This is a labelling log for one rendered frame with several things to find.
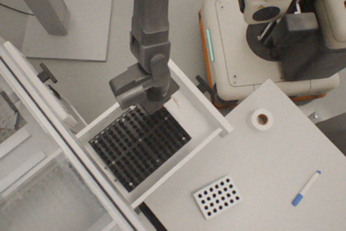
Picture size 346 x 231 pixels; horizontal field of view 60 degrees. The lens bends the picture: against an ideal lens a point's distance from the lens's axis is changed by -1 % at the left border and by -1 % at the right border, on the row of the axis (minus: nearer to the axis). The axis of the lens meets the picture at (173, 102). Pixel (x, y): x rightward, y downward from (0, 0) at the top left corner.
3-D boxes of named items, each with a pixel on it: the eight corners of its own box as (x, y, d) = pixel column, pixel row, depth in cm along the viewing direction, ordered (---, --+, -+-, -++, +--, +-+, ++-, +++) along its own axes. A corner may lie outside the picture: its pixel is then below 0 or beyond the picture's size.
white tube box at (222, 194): (227, 174, 95) (230, 174, 92) (240, 199, 94) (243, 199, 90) (192, 193, 93) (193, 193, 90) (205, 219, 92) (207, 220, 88)
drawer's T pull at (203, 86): (197, 75, 89) (198, 73, 87) (215, 94, 87) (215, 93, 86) (188, 83, 88) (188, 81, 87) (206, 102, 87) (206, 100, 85)
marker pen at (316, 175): (315, 169, 97) (318, 169, 95) (320, 173, 97) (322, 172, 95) (290, 203, 94) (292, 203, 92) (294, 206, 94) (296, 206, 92)
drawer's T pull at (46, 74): (43, 63, 87) (41, 61, 86) (58, 81, 86) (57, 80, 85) (33, 71, 87) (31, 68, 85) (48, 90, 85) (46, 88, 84)
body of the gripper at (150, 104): (131, 96, 75) (130, 85, 68) (162, 71, 77) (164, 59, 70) (148, 115, 74) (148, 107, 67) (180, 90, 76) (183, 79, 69)
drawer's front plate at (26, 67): (24, 55, 96) (7, 39, 86) (78, 124, 91) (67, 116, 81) (19, 58, 96) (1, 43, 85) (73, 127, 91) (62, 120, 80)
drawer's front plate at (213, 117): (164, 66, 97) (164, 52, 87) (226, 134, 93) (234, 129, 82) (159, 70, 97) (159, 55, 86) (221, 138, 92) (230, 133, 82)
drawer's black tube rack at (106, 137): (151, 97, 93) (151, 91, 86) (190, 141, 90) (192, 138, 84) (92, 144, 88) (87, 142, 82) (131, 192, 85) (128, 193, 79)
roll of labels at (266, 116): (248, 110, 101) (252, 107, 97) (269, 113, 101) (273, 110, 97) (247, 131, 99) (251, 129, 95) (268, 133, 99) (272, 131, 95)
